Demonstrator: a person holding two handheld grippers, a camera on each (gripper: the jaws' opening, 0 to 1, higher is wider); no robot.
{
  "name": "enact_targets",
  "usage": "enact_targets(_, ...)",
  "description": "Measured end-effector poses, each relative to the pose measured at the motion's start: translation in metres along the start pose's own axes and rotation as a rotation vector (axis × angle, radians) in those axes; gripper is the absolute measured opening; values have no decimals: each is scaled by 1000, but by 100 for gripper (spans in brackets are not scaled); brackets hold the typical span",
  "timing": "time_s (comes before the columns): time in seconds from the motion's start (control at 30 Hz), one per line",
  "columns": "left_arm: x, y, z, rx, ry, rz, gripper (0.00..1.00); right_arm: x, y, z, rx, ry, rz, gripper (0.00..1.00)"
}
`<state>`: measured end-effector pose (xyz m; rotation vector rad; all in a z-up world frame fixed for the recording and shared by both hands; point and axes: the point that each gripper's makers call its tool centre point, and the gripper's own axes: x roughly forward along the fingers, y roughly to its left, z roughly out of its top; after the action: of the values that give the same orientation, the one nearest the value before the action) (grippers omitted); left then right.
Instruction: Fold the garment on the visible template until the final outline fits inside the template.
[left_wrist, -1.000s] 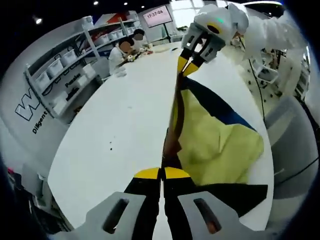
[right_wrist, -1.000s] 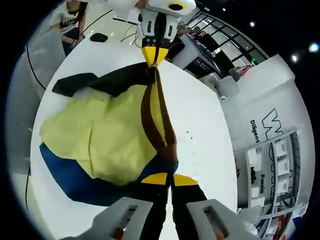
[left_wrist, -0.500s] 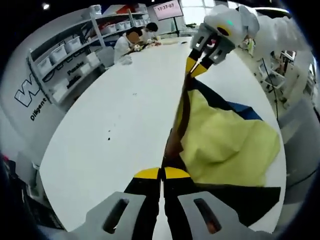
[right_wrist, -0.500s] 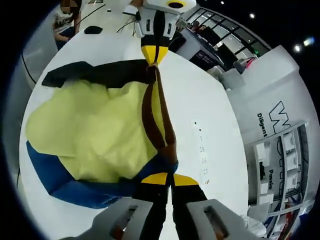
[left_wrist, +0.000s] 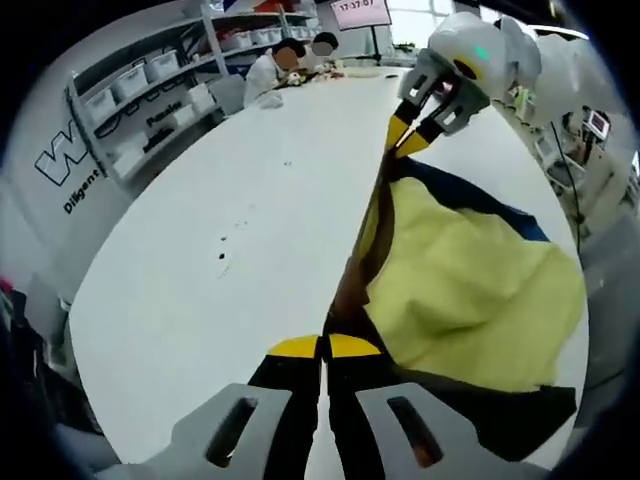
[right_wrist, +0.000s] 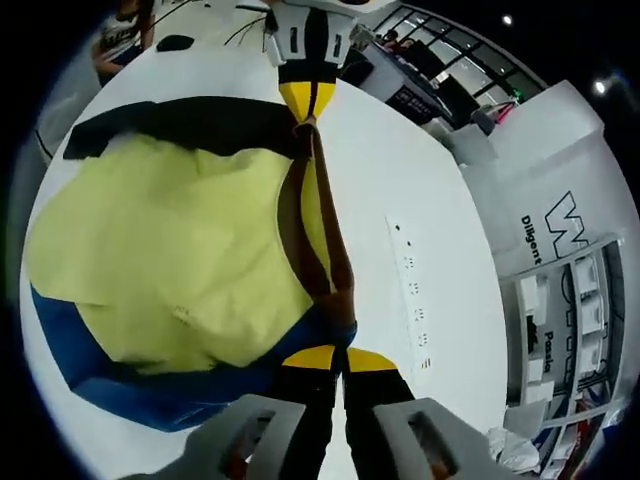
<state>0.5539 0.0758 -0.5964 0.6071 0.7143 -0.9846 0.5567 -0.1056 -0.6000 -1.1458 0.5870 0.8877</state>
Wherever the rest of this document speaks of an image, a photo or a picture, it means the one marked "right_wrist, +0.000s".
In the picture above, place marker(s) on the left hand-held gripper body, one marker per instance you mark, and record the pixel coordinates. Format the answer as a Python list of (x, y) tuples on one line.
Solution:
[(320, 4)]

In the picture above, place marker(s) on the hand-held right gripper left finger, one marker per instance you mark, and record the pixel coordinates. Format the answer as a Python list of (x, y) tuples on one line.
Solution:
[(305, 400)]

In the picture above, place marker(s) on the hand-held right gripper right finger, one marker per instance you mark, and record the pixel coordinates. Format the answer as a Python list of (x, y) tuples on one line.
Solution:
[(375, 400)]

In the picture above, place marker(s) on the yellow grey blue garment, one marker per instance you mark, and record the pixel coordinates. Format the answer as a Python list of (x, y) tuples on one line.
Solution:
[(175, 250)]

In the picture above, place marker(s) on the dark office desk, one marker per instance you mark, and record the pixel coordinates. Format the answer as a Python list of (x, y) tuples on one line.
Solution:
[(400, 75)]

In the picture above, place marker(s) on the table socket panel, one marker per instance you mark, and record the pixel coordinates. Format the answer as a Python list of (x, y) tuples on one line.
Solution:
[(412, 290)]

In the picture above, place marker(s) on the small black object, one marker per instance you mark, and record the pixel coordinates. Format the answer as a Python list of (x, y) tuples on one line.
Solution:
[(174, 43)]

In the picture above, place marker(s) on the grey office chair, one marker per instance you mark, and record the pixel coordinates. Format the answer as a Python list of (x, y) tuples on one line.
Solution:
[(475, 140)]

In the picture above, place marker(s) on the hanging bag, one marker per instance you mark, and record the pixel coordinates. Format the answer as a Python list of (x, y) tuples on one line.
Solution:
[(502, 111)]

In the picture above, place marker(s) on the grey metal storage shelf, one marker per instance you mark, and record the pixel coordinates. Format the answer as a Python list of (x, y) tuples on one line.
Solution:
[(575, 350)]

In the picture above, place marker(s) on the row of white storage bins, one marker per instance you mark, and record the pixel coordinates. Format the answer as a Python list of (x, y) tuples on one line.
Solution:
[(590, 310)]

